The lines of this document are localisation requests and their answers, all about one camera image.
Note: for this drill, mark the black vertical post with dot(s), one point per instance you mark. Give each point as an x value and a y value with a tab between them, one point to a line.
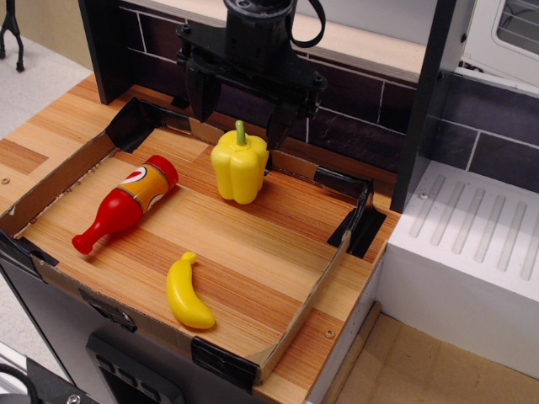
446	42

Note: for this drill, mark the red hot sauce bottle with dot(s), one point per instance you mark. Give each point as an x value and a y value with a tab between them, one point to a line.
129	201

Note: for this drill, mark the black control panel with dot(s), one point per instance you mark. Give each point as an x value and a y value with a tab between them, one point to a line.
128	380

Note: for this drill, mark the cardboard fence with black tape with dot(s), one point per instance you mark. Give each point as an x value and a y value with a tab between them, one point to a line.
282	276

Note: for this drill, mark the yellow toy bell pepper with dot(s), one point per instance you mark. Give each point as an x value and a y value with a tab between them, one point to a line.
239	161

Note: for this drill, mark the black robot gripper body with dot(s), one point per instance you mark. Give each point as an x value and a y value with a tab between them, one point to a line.
255	52

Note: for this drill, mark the yellow toy banana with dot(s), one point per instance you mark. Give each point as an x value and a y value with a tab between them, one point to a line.
185	304

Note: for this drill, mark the white appliance with rack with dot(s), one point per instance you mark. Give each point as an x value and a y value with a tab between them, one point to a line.
502	40

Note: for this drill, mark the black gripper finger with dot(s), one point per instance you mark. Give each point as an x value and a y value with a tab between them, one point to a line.
280	122
204	90

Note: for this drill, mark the black left upright post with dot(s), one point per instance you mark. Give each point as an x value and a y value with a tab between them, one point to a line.
105	34

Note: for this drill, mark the white ribbed sink drainboard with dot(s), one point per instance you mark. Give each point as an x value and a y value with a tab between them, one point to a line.
462	266

